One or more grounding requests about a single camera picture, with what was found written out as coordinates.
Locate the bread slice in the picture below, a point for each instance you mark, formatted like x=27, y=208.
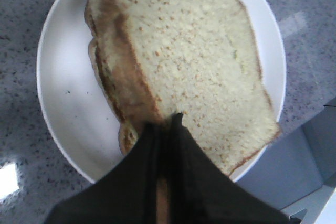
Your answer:
x=127, y=136
x=197, y=57

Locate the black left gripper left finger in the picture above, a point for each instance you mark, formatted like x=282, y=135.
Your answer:
x=125, y=195

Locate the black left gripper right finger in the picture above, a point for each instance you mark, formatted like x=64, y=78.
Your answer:
x=201, y=193

